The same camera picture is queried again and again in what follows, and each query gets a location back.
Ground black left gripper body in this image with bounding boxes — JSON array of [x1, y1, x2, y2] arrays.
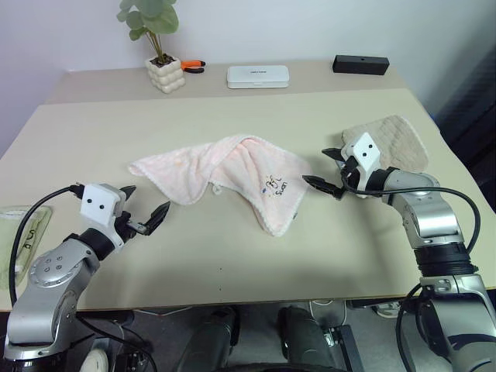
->
[[114, 210, 137, 243]]

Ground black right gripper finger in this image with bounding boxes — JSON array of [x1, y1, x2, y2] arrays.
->
[[301, 174, 345, 201], [322, 146, 349, 164]]

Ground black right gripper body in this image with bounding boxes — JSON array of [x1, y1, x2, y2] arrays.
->
[[336, 154, 364, 191]]

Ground beige cloth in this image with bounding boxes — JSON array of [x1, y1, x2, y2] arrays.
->
[[341, 114, 430, 174]]

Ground pink embroidered towel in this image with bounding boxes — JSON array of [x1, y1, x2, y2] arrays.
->
[[127, 133, 313, 238]]

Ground light green cloth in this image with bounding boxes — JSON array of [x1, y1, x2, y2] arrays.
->
[[0, 205, 53, 291]]

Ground black rectangular box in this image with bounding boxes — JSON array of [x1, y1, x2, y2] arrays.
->
[[332, 54, 390, 75]]

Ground white flat case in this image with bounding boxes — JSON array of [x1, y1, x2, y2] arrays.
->
[[226, 64, 291, 90]]

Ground green plant in white pot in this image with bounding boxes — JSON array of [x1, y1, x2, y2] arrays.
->
[[116, 0, 187, 95]]

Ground dark rounded shape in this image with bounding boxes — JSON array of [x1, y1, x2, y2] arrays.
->
[[277, 305, 335, 372], [174, 305, 240, 372]]

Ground white caster wheel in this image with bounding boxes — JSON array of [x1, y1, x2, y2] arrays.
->
[[82, 347, 109, 372]]

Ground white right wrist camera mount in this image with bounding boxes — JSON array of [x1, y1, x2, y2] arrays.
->
[[340, 132, 384, 199]]

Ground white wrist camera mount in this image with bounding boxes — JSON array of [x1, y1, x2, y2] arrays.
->
[[340, 132, 384, 199], [80, 183, 128, 247]]

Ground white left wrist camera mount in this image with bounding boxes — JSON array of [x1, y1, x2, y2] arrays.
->
[[80, 183, 128, 247]]

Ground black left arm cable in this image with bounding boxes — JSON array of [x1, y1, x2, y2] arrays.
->
[[9, 184, 84, 308]]

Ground orange handled pliers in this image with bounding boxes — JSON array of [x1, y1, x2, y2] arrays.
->
[[180, 59, 207, 74]]

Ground black table frame leg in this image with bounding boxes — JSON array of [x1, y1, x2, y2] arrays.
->
[[328, 323, 366, 372]]

